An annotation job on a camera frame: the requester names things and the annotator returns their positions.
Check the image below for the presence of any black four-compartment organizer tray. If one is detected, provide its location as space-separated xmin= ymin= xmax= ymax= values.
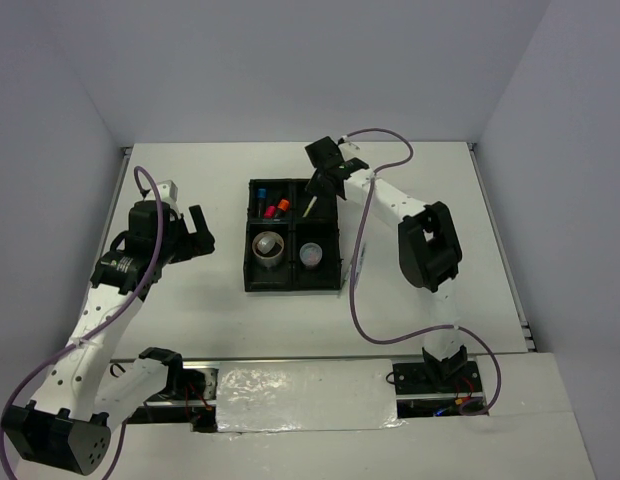
xmin=243 ymin=178 xmax=342 ymax=293

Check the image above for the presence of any orange cap black highlighter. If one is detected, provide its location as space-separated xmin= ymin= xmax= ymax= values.
xmin=273 ymin=199 xmax=290 ymax=219

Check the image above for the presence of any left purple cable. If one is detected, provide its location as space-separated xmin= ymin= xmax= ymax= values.
xmin=0 ymin=166 xmax=166 ymax=480

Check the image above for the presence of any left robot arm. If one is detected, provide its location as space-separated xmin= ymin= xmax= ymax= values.
xmin=0 ymin=200 xmax=215 ymax=476

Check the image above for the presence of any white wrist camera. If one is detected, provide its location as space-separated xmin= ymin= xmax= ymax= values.
xmin=157 ymin=180 xmax=178 ymax=209
xmin=337 ymin=135 xmax=360 ymax=151

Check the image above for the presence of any blue cap black highlighter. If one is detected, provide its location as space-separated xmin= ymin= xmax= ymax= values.
xmin=255 ymin=188 xmax=267 ymax=218

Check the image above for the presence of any clear jar of pins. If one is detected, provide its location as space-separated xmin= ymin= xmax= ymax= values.
xmin=299 ymin=242 xmax=323 ymax=269

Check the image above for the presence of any small clear tape roll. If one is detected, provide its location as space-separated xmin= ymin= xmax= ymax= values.
xmin=256 ymin=235 xmax=281 ymax=258

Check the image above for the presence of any large tape roll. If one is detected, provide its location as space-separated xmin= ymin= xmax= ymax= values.
xmin=251 ymin=231 xmax=285 ymax=269

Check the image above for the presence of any purple cable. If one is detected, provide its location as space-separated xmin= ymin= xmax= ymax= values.
xmin=0 ymin=166 xmax=166 ymax=480
xmin=339 ymin=128 xmax=502 ymax=416

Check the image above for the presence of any yellow felt tip pen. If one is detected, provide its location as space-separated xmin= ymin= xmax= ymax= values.
xmin=302 ymin=196 xmax=318 ymax=218

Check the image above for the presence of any blue felt tip pen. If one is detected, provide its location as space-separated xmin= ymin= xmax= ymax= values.
xmin=353 ymin=241 xmax=367 ymax=289

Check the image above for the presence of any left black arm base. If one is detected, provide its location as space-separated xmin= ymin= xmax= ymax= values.
xmin=129 ymin=369 xmax=217 ymax=433

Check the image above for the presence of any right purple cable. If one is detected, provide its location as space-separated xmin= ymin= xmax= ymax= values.
xmin=339 ymin=128 xmax=502 ymax=416

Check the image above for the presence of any pink cap black highlighter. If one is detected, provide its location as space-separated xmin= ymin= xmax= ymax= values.
xmin=263 ymin=205 xmax=276 ymax=219

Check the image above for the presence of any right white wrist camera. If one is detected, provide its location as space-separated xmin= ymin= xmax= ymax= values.
xmin=337 ymin=135 xmax=360 ymax=151

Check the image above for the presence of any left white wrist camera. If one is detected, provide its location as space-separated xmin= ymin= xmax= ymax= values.
xmin=157 ymin=180 xmax=178 ymax=209

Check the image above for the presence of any green felt tip pen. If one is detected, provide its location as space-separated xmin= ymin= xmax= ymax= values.
xmin=343 ymin=260 xmax=352 ymax=283

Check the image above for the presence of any silver foil cover plate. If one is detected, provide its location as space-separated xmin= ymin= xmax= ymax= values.
xmin=216 ymin=359 xmax=402 ymax=433

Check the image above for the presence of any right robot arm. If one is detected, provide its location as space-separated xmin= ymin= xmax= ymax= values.
xmin=305 ymin=128 xmax=468 ymax=391

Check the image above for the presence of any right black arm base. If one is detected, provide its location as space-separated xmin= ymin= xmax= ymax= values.
xmin=385 ymin=357 xmax=488 ymax=419

